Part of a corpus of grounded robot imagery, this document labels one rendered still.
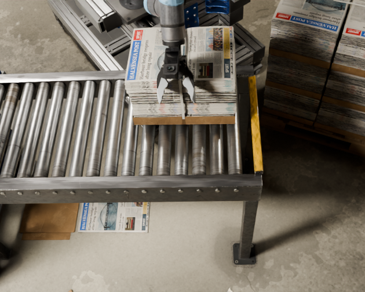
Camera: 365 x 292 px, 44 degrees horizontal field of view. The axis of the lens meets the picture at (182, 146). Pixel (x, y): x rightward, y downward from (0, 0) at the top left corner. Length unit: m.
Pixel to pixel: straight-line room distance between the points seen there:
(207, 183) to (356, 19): 0.97
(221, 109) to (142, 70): 0.31
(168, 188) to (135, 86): 0.37
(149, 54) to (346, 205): 1.38
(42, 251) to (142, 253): 0.52
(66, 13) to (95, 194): 1.72
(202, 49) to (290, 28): 0.56
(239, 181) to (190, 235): 0.84
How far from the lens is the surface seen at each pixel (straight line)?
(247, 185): 1.58
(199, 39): 1.66
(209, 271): 2.30
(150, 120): 1.66
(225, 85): 1.52
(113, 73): 1.92
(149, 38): 1.69
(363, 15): 2.12
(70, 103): 1.87
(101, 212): 2.48
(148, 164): 1.64
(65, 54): 3.22
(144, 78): 1.53
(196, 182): 1.59
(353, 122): 2.45
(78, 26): 3.04
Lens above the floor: 2.21
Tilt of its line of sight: 58 degrees down
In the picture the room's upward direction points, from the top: 8 degrees counter-clockwise
